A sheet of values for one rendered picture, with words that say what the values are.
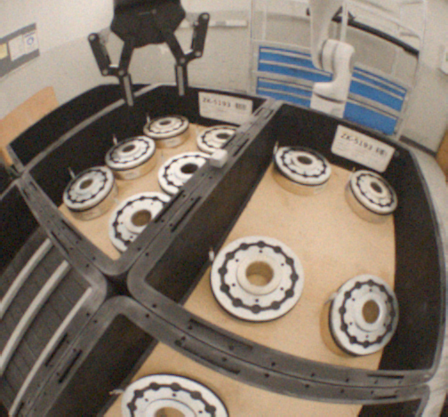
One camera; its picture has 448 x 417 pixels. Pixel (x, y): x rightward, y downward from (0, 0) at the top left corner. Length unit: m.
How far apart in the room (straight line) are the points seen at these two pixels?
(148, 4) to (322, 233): 0.36
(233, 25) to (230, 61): 0.56
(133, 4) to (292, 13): 2.77
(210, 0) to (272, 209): 3.07
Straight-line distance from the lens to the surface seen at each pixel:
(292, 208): 0.34
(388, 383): 0.19
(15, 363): 0.41
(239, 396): 0.25
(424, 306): 0.28
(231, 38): 3.10
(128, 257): 0.18
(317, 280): 0.28
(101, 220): 0.36
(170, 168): 0.35
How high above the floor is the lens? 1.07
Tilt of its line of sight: 45 degrees down
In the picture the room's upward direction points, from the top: straight up
